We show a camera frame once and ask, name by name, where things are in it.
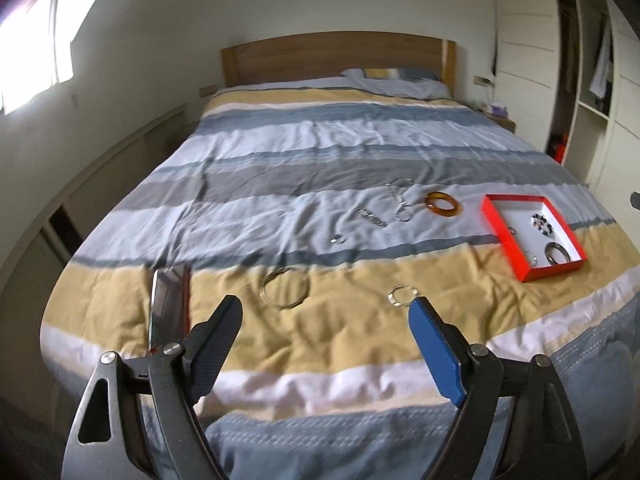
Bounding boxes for wide silver bangle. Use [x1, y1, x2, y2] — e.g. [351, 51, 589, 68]
[544, 242, 571, 266]

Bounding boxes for white wardrobe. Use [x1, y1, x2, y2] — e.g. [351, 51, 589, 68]
[492, 0, 640, 201]

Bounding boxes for striped bed blanket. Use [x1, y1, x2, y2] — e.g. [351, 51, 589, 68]
[40, 85, 640, 480]

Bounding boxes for thin silver hoop bangle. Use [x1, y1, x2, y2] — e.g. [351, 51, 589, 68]
[261, 267, 311, 309]

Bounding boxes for wooden nightstand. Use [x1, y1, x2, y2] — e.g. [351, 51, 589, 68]
[477, 110, 517, 133]

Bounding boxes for wooden bed headboard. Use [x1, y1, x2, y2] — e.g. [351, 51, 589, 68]
[220, 32, 457, 98]

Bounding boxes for light hanging clothes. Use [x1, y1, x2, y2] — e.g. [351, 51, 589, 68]
[587, 25, 613, 111]

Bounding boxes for silver chain necklace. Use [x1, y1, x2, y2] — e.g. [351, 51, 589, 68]
[386, 177, 417, 223]

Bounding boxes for red box lid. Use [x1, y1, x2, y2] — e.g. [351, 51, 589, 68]
[149, 264, 193, 356]

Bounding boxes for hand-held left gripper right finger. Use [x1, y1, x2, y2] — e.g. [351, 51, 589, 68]
[407, 296, 588, 480]

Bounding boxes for low beige wall cabinet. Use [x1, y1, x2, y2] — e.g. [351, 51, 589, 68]
[0, 105, 188, 411]

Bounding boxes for dark hanging clothes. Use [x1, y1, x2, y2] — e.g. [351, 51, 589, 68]
[560, 0, 573, 91]

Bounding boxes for striped lavender pillow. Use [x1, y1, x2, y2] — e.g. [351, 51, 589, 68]
[341, 66, 453, 100]

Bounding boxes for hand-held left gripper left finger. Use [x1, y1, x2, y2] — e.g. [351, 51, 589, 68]
[62, 295, 244, 480]

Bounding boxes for amber bangle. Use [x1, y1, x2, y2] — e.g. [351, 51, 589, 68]
[425, 191, 462, 219]

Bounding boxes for sparkly silver bracelet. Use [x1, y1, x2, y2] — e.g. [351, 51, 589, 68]
[386, 285, 418, 307]

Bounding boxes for bright window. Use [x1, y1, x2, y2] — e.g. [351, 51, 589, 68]
[0, 0, 108, 116]

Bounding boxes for red jewelry box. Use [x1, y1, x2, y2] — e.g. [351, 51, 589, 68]
[481, 194, 587, 283]

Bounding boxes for silver wristwatch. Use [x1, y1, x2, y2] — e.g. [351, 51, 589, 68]
[356, 208, 388, 229]

